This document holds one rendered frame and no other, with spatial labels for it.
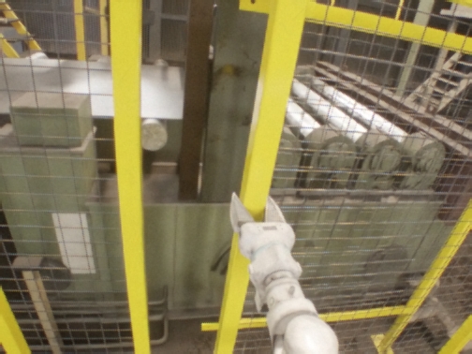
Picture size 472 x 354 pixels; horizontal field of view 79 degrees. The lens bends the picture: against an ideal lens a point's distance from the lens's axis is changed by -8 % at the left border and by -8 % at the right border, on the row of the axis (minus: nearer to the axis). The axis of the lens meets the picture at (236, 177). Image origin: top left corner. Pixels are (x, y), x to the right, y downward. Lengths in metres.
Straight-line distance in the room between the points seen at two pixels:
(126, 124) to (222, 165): 0.89
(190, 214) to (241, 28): 0.93
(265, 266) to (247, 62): 0.98
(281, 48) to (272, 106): 0.10
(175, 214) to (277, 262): 1.18
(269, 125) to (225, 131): 0.85
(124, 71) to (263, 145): 0.30
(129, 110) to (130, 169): 0.13
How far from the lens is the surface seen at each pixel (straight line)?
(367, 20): 1.05
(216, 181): 1.53
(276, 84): 0.56
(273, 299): 0.48
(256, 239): 0.55
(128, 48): 0.62
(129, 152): 0.68
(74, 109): 1.44
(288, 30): 0.55
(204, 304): 2.21
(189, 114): 1.38
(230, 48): 1.32
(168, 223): 1.68
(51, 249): 1.89
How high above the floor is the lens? 1.81
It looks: 30 degrees down
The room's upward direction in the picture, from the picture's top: 9 degrees clockwise
